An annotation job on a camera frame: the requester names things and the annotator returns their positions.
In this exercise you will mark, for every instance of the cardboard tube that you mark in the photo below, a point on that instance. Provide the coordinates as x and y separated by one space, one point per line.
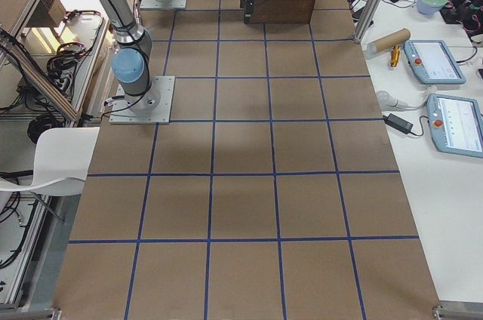
388 41

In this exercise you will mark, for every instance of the orange yellow tool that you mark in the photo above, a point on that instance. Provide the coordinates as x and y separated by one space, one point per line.
395 54

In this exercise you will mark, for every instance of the green and lilac bowl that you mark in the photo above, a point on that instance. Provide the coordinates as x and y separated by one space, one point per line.
429 7

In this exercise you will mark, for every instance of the black power adapter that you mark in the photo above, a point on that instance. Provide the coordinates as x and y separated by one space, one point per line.
398 123

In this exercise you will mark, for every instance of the upper blue teach pendant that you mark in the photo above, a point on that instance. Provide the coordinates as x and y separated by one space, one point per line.
432 63

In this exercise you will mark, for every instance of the blue teach pendant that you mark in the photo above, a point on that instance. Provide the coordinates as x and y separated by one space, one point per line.
432 63
455 124

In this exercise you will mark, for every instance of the lower blue teach pendant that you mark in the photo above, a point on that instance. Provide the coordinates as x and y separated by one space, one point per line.
455 124

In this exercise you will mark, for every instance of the white plastic chair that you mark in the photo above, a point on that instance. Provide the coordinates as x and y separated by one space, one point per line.
61 163

